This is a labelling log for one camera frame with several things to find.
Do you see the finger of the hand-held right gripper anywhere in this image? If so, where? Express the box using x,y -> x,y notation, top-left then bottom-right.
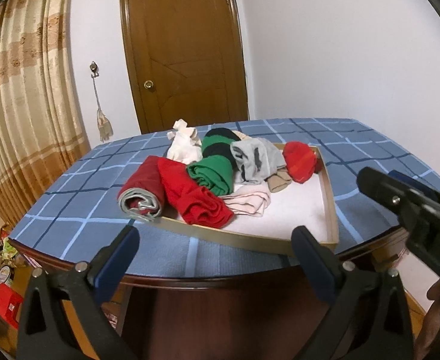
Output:
389,170 -> 440,211
357,167 -> 440,229

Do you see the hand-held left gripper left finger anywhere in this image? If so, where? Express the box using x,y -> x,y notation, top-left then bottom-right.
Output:
17,226 -> 140,360

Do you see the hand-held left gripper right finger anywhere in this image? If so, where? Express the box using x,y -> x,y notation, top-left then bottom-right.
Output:
290,225 -> 416,360

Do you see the gold cardboard tray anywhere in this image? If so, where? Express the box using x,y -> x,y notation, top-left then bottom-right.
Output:
156,142 -> 339,259

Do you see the maroon grey-banded underwear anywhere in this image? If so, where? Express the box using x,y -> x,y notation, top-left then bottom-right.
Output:
118,155 -> 168,222

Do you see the red orange-banded underwear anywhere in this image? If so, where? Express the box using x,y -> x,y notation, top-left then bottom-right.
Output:
283,141 -> 318,184

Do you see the tan underwear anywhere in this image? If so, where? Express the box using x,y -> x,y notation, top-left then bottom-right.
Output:
267,170 -> 292,193

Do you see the pale pink underwear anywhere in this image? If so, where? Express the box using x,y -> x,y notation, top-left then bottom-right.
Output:
222,190 -> 272,218

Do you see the bright red underwear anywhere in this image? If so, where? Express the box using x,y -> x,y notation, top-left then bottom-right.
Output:
158,157 -> 235,229

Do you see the dark wooden drawer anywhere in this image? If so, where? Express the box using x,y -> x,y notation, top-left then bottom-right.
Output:
128,285 -> 333,360

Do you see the grey underwear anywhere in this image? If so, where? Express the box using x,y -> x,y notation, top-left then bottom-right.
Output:
230,137 -> 287,184

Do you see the white underwear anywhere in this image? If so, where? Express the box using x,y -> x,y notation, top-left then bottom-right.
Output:
166,119 -> 203,166

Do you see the green black striped underwear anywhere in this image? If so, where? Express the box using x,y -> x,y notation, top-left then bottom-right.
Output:
187,128 -> 239,197

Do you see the dark wooden desk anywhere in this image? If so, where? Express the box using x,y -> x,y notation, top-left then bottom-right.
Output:
8,229 -> 431,360

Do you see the blue plaid tablecloth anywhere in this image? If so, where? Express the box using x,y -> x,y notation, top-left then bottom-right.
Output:
8,117 -> 440,278

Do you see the red plastic stool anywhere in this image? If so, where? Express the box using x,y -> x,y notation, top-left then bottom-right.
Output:
0,283 -> 23,329

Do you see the beige curtain tassel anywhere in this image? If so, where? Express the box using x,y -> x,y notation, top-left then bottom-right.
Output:
92,79 -> 114,143

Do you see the beige patterned curtain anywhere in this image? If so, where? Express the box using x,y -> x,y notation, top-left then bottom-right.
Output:
0,0 -> 91,233

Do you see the brown wooden door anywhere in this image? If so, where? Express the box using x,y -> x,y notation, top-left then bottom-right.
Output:
119,0 -> 250,135

